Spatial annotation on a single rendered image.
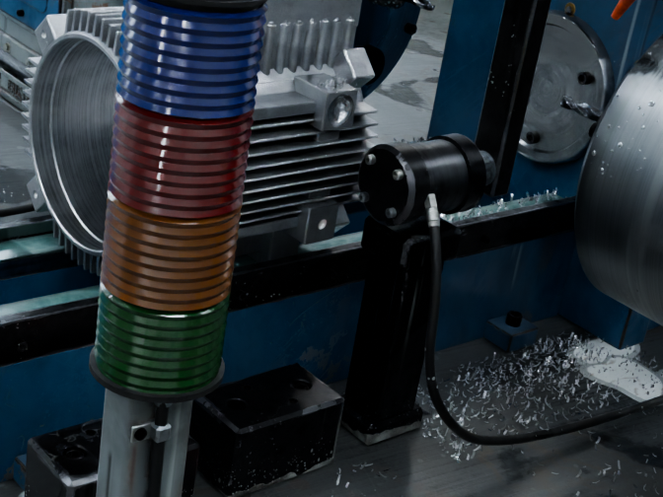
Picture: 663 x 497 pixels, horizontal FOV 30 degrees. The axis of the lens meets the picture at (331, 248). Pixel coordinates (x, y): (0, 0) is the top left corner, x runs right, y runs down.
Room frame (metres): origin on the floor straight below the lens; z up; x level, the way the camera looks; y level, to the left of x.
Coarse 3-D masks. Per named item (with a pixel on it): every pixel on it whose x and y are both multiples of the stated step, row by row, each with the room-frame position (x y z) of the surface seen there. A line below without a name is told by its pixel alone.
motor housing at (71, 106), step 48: (48, 48) 0.85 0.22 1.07; (96, 48) 0.88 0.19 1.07; (48, 96) 0.87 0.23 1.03; (96, 96) 0.90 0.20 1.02; (288, 96) 0.85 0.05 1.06; (48, 144) 0.87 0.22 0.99; (96, 144) 0.90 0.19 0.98; (288, 144) 0.83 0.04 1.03; (336, 144) 0.87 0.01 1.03; (48, 192) 0.85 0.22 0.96; (96, 192) 0.87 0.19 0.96; (288, 192) 0.83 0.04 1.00; (336, 192) 0.87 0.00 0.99; (96, 240) 0.82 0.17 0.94; (240, 240) 0.86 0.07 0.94
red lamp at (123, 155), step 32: (128, 128) 0.49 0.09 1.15; (160, 128) 0.48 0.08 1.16; (192, 128) 0.48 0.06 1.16; (224, 128) 0.49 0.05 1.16; (128, 160) 0.48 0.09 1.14; (160, 160) 0.48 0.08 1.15; (192, 160) 0.48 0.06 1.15; (224, 160) 0.49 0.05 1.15; (128, 192) 0.48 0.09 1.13; (160, 192) 0.48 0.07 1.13; (192, 192) 0.48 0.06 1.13; (224, 192) 0.49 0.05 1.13
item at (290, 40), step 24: (288, 0) 0.87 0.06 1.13; (312, 0) 0.88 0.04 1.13; (336, 0) 0.90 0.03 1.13; (360, 0) 0.92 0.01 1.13; (264, 24) 0.85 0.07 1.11; (288, 24) 0.87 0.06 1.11; (312, 24) 0.88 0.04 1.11; (336, 24) 0.90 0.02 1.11; (264, 48) 0.85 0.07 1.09; (288, 48) 0.87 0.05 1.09; (312, 48) 0.88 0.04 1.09; (336, 48) 0.90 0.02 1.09; (264, 72) 0.85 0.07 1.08
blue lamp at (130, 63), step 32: (128, 0) 0.49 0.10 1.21; (128, 32) 0.49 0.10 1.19; (160, 32) 0.48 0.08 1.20; (192, 32) 0.48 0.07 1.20; (224, 32) 0.48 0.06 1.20; (256, 32) 0.50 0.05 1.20; (128, 64) 0.49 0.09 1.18; (160, 64) 0.48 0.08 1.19; (192, 64) 0.48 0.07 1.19; (224, 64) 0.48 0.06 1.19; (256, 64) 0.50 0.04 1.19; (128, 96) 0.49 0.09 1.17; (160, 96) 0.48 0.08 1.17; (192, 96) 0.48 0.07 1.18; (224, 96) 0.49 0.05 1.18
